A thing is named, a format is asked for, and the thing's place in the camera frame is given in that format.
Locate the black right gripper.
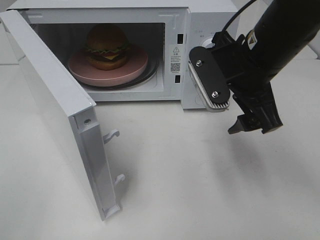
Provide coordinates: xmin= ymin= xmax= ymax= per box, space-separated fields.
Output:
xmin=188 ymin=31 xmax=283 ymax=134

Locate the toy hamburger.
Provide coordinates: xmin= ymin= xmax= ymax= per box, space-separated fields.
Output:
xmin=83 ymin=23 xmax=131 ymax=71

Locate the pink round plate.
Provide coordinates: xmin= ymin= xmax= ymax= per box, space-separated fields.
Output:
xmin=67 ymin=45 xmax=149 ymax=87

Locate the white microwave door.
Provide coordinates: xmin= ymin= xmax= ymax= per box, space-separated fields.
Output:
xmin=0 ymin=10 xmax=125 ymax=220

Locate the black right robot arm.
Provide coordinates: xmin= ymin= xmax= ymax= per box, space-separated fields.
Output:
xmin=188 ymin=0 xmax=320 ymax=134

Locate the upper white power knob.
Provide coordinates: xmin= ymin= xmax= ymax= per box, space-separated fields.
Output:
xmin=201 ymin=38 xmax=215 ymax=48

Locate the white warning label sticker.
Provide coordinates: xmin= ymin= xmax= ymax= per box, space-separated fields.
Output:
xmin=168 ymin=44 xmax=185 ymax=74

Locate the white microwave oven body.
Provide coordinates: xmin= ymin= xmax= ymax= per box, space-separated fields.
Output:
xmin=5 ymin=0 xmax=237 ymax=109

